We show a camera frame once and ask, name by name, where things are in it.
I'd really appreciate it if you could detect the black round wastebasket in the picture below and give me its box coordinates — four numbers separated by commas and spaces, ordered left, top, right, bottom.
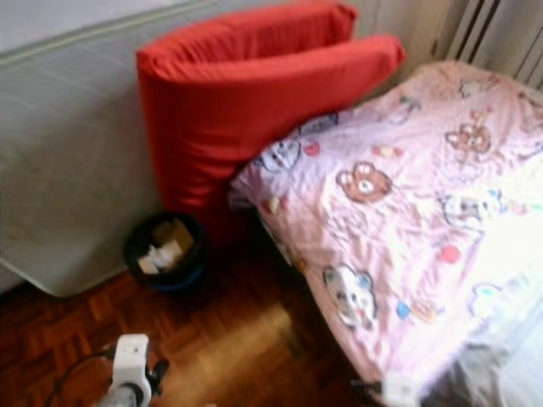
123, 212, 209, 293

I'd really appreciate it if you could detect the crumpled white paper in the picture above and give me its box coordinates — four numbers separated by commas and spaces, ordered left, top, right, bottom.
137, 242, 186, 275

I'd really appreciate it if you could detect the brown cardboard scrap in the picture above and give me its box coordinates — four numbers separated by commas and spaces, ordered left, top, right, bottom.
151, 219, 196, 251

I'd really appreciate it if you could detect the pink cartoon print blanket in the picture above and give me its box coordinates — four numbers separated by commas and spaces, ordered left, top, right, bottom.
227, 59, 543, 387

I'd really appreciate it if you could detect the grey quilted upright mattress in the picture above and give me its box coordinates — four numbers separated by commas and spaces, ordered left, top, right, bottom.
0, 0, 221, 298

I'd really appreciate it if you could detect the red folded foam cushion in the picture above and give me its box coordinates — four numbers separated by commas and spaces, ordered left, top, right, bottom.
136, 2, 406, 247

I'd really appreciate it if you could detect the white radiator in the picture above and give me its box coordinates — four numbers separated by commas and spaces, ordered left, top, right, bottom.
445, 0, 543, 86

